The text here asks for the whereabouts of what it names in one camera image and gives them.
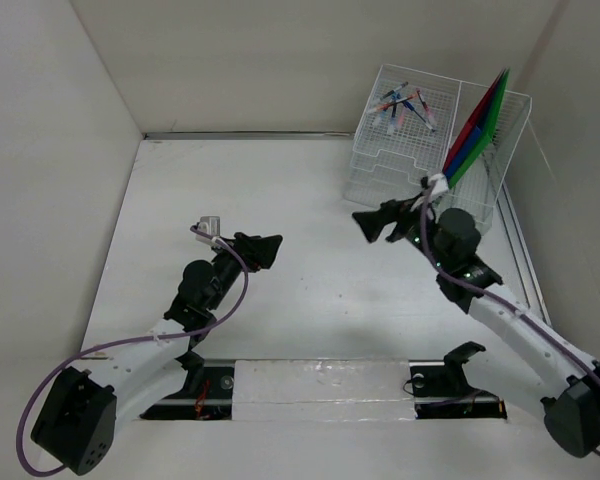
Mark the blue plastic folder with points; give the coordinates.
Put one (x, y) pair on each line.
(472, 145)

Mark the pink highlighter pen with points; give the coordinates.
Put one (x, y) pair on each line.
(403, 116)

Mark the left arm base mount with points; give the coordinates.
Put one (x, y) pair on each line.
(206, 395)

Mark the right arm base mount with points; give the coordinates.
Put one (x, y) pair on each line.
(441, 391)

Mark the dark red gel pen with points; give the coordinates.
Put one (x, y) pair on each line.
(428, 112)

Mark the aluminium rail right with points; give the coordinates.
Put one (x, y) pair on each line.
(526, 274)

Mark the teal cap gel pen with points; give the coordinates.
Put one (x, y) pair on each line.
(395, 90)

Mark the red plastic folder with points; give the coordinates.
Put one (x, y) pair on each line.
(467, 130)

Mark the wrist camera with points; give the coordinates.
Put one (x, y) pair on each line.
(436, 185)
(210, 225)

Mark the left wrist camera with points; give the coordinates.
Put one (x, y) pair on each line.
(210, 225)

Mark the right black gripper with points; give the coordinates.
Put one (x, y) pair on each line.
(373, 222)

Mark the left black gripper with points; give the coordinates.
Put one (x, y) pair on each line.
(256, 251)

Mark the orange red gel pen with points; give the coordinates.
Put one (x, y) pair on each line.
(385, 106)

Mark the white foam front block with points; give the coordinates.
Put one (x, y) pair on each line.
(328, 391)

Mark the green plastic folder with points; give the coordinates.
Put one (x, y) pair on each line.
(480, 150)

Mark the white wire mesh organizer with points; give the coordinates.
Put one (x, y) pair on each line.
(478, 129)

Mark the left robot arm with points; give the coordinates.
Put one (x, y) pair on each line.
(84, 408)

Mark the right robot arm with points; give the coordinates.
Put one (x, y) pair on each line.
(562, 385)

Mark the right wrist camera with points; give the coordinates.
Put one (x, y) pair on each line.
(436, 185)

